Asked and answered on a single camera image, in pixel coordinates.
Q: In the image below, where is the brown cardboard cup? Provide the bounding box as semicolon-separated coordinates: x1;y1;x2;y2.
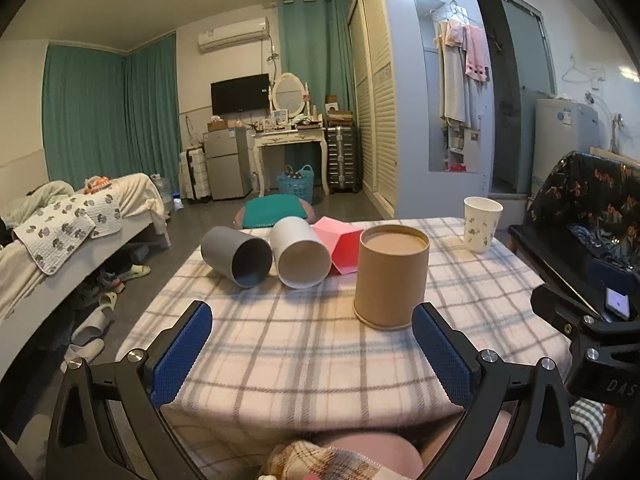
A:
354;224;431;330

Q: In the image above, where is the white floral paper cup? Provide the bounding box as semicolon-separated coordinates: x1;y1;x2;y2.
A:
463;196;503;254

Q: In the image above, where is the grey plastic cup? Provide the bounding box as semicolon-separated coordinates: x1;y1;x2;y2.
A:
201;226;272;288

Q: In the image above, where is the pink hexagonal cup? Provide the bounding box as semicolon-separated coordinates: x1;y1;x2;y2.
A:
312;217;363;275

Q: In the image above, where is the white plastic cup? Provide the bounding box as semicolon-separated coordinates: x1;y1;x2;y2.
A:
269;217;332;289

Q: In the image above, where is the white slipper near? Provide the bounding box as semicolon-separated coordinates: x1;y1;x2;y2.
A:
60;338;105;373

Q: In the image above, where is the white slipper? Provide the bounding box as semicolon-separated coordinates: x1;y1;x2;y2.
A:
70;304;114;346
60;338;105;373

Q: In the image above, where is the floral black chair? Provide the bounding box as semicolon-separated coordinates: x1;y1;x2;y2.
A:
526;152;639;271

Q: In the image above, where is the white slipper far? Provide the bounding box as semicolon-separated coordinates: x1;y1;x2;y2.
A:
70;304;114;346

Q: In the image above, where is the green slipper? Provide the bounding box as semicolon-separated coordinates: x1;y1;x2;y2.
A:
118;264;151;283

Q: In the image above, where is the white washing machine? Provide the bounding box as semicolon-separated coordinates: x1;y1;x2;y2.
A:
532;99;600;196

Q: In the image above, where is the plaid tablecloth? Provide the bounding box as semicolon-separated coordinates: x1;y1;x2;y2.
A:
122;218;570;479

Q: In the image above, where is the bed with blankets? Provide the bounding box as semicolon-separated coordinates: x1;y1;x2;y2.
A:
1;174;170;375

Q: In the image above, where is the floral quilted mat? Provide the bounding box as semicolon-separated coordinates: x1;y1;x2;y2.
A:
13;188;122;276

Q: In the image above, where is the water bottle jug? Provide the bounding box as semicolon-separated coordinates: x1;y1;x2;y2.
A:
150;174;174;214

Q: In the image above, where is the white striped suitcase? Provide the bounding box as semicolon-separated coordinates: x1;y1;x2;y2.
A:
179;146;212;200

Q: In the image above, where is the teal cushion stool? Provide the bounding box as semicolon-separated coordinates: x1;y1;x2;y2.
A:
233;194;317;230

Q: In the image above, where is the pink hanging towel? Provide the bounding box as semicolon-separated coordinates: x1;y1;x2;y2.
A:
445;20;489;84

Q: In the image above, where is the black silver suitcase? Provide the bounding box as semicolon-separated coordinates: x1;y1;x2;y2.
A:
326;126;360;192

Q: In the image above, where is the silver mini fridge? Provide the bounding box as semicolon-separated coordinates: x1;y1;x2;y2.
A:
203;127;252;200

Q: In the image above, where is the white hanging towel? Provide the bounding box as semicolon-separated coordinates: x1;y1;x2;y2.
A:
437;21;469;126

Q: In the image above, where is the blue laundry basket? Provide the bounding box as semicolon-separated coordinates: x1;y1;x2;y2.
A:
277;165;314;204

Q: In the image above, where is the green curtain left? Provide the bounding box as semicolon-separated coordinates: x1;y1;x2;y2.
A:
41;35;181;192

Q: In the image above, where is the green curtain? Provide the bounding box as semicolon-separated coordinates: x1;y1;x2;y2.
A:
41;35;181;192
278;0;355;112

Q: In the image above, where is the white dressing table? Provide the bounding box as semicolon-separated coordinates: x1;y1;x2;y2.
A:
253;127;331;197

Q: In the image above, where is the white sliding wardrobe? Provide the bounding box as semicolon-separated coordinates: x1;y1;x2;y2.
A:
348;0;494;219

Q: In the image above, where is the oval vanity mirror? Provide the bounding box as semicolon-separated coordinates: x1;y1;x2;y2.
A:
270;73;307;117

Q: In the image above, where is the green curtain centre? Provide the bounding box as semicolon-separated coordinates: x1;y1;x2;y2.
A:
278;0;355;112

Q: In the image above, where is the white air conditioner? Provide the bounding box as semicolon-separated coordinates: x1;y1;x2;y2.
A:
198;18;269;52

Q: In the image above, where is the black wall television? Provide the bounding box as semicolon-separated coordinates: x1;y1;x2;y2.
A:
210;74;270;116

